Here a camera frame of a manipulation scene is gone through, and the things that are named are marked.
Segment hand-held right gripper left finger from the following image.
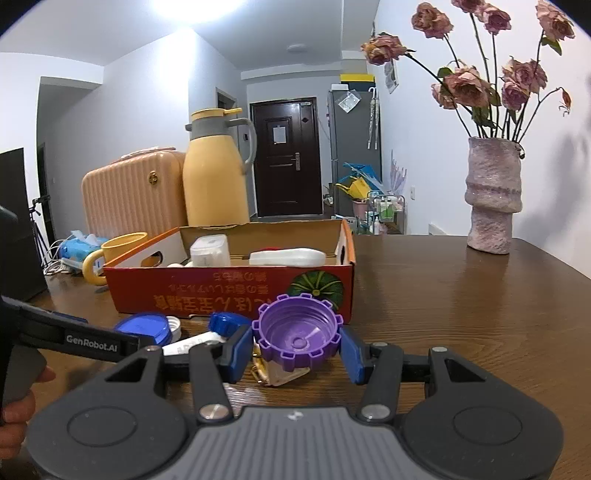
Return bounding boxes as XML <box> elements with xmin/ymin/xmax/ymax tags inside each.
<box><xmin>105</xmin><ymin>325</ymin><xmax>254</xmax><ymax>423</ymax></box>

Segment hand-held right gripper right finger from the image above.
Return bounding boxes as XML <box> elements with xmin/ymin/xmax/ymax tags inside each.
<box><xmin>339</xmin><ymin>325</ymin><xmax>488</xmax><ymax>424</ymax></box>

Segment blue round lid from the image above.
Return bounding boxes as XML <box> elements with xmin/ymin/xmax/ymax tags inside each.
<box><xmin>113</xmin><ymin>312</ymin><xmax>170</xmax><ymax>346</ymax></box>

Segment white tube with blue cap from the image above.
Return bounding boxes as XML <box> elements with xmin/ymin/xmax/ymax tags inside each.
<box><xmin>161</xmin><ymin>312</ymin><xmax>241</xmax><ymax>357</ymax></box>

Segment beige cube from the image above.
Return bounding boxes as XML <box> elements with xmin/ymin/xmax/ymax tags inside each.
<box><xmin>252</xmin><ymin>355</ymin><xmax>311</xmax><ymax>387</ymax></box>

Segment purple toothed bottle cap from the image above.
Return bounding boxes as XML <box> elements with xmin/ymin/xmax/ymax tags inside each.
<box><xmin>252</xmin><ymin>294</ymin><xmax>343</xmax><ymax>372</ymax></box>

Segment red printed cardboard box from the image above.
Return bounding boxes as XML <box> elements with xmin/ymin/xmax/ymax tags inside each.
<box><xmin>102</xmin><ymin>218</ymin><xmax>357</xmax><ymax>324</ymax></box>

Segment clear cotton swab box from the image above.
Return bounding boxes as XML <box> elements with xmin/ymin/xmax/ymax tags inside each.
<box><xmin>189</xmin><ymin>234</ymin><xmax>232</xmax><ymax>267</ymax></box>

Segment white red lint brush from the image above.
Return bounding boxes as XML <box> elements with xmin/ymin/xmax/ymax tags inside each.
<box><xmin>249</xmin><ymin>248</ymin><xmax>326</xmax><ymax>267</ymax></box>

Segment person's left hand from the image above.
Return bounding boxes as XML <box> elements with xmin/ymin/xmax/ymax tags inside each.
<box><xmin>0</xmin><ymin>367</ymin><xmax>56</xmax><ymax>429</ymax></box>

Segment blue tissue pack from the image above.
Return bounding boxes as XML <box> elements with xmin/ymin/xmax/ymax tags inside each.
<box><xmin>59</xmin><ymin>229</ymin><xmax>109</xmax><ymax>259</ymax></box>

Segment yellow mug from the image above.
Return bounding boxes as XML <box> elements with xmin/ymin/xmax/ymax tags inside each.
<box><xmin>82</xmin><ymin>232</ymin><xmax>148</xmax><ymax>287</ymax></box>

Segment black tripod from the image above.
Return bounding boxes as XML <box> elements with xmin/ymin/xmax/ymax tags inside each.
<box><xmin>28</xmin><ymin>195</ymin><xmax>52</xmax><ymax>268</ymax></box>

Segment orange ribbed suitcase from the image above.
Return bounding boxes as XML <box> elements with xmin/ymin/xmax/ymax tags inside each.
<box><xmin>82</xmin><ymin>147</ymin><xmax>188</xmax><ymax>241</ymax></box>

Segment black paper bag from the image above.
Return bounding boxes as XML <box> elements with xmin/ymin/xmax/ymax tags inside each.
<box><xmin>0</xmin><ymin>148</ymin><xmax>49</xmax><ymax>303</ymax></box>

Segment yellow watering can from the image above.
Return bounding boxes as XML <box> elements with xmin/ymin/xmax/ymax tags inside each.
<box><xmin>335</xmin><ymin>179</ymin><xmax>370</xmax><ymax>200</ymax></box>

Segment yellow thermos jug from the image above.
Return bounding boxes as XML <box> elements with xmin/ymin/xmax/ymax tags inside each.
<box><xmin>182</xmin><ymin>107</ymin><xmax>258</xmax><ymax>228</ymax></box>

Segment dark brown entrance door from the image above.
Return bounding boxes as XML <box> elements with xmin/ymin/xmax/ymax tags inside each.
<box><xmin>249</xmin><ymin>97</ymin><xmax>324</xmax><ymax>219</ymax></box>

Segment blue folding rack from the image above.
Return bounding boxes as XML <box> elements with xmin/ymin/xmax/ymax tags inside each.
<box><xmin>342</xmin><ymin>161</ymin><xmax>384</xmax><ymax>190</ymax></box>

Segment pink textured vase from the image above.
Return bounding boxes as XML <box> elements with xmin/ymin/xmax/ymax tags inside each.
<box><xmin>464</xmin><ymin>137</ymin><xmax>525</xmax><ymax>256</ymax></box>

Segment grey fridge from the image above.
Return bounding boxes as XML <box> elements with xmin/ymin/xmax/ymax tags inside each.
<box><xmin>328</xmin><ymin>88</ymin><xmax>383</xmax><ymax>217</ymax></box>

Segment hanging folded umbrellas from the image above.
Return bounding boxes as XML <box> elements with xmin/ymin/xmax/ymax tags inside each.
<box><xmin>367</xmin><ymin>88</ymin><xmax>382</xmax><ymax>149</ymax></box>

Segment bunch of dried roses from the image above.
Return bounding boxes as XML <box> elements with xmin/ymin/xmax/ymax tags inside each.
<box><xmin>360</xmin><ymin>0</ymin><xmax>578</xmax><ymax>141</ymax></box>

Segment bright ceiling light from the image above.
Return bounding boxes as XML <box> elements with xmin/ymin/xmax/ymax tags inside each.
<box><xmin>148</xmin><ymin>0</ymin><xmax>250</xmax><ymax>24</ymax></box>

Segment white cables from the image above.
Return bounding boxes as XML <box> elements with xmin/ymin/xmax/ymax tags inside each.
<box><xmin>44</xmin><ymin>237</ymin><xmax>68</xmax><ymax>278</ymax></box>

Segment purple wall sticker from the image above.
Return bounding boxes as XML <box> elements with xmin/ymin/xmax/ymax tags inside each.
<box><xmin>390</xmin><ymin>150</ymin><xmax>408</xmax><ymax>195</ymax></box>

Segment grey side door frame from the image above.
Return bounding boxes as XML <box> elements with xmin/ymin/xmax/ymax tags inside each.
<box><xmin>216</xmin><ymin>89</ymin><xmax>238</xmax><ymax>116</ymax></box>

